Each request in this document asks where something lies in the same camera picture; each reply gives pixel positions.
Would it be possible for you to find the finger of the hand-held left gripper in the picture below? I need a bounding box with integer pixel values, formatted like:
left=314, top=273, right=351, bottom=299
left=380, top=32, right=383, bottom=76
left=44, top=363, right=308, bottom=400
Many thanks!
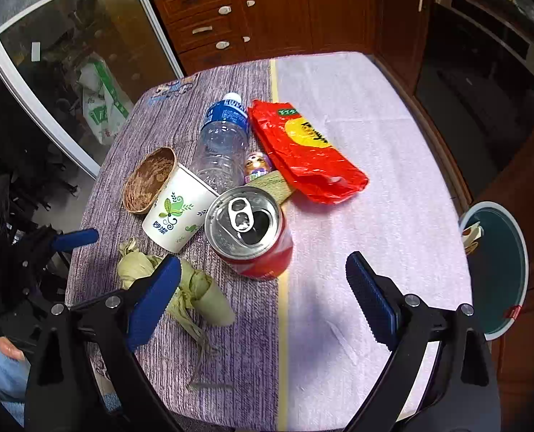
left=24, top=256, right=74, bottom=309
left=48, top=228, right=100, bottom=254

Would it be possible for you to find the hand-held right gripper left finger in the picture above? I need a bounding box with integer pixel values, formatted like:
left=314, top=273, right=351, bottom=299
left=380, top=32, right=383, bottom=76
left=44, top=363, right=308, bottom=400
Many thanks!
left=24, top=256, right=191, bottom=432

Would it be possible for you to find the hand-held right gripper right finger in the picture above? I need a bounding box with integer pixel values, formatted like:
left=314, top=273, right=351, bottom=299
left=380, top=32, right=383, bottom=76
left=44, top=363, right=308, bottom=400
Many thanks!
left=345, top=252, right=502, bottom=432

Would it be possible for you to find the leaf-wrapped rice dumpling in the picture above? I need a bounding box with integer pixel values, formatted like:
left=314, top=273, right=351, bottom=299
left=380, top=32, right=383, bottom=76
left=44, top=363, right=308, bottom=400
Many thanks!
left=116, top=238, right=164, bottom=291
left=165, top=258, right=237, bottom=392

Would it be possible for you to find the white green-print paper cup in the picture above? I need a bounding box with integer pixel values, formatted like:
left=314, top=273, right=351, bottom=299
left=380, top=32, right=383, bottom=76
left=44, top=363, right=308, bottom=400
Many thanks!
left=122, top=146, right=220, bottom=254

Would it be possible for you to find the red soda can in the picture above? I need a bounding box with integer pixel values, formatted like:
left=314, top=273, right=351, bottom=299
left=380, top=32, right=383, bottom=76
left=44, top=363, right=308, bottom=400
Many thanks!
left=204, top=185, right=295, bottom=280

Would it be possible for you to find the white orange wrapper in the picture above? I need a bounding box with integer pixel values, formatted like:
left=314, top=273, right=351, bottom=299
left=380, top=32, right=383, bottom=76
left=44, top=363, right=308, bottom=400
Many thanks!
left=462, top=221, right=485, bottom=255

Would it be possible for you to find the teal round trash bin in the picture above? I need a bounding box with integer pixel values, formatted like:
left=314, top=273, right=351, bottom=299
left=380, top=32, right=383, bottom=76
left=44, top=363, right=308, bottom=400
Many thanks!
left=458, top=201, right=529, bottom=342

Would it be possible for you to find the red snack bag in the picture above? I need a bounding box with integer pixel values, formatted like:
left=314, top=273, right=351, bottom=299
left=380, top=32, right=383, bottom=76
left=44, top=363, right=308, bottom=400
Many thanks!
left=247, top=99, right=369, bottom=205

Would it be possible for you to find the small purple jelly cup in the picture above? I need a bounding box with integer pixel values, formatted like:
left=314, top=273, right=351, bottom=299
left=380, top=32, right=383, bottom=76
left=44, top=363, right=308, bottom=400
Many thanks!
left=243, top=153, right=274, bottom=185

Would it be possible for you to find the clear plastic water bottle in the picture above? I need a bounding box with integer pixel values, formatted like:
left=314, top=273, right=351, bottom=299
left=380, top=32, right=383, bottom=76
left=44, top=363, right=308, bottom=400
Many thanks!
left=190, top=92, right=252, bottom=194

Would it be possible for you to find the person's left hand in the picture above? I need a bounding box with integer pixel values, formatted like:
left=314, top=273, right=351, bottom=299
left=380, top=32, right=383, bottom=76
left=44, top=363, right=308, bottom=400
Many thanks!
left=0, top=336, right=27, bottom=363

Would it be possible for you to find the black office chair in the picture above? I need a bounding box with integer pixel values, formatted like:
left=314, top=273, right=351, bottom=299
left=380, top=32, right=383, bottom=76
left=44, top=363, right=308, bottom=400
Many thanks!
left=0, top=94, right=85, bottom=217

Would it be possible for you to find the person's blue jeans leg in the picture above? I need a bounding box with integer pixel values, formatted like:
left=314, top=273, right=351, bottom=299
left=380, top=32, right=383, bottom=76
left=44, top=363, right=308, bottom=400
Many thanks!
left=0, top=346, right=31, bottom=419

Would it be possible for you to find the green and white bag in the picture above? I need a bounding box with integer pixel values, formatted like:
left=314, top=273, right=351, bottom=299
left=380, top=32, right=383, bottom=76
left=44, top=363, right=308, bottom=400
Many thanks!
left=78, top=51, right=133, bottom=145

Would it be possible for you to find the glass sliding door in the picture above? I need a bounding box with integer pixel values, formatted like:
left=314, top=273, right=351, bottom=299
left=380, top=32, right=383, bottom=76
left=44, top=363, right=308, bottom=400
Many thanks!
left=0, top=0, right=187, bottom=181

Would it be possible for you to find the black oven door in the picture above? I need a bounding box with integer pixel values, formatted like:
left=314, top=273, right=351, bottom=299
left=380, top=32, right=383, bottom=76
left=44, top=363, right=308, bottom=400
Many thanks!
left=414, top=0, right=534, bottom=176

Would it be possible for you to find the wooden cabinet with drawers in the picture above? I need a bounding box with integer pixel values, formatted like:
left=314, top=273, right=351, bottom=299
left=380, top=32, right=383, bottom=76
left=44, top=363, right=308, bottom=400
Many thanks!
left=152, top=0, right=434, bottom=95

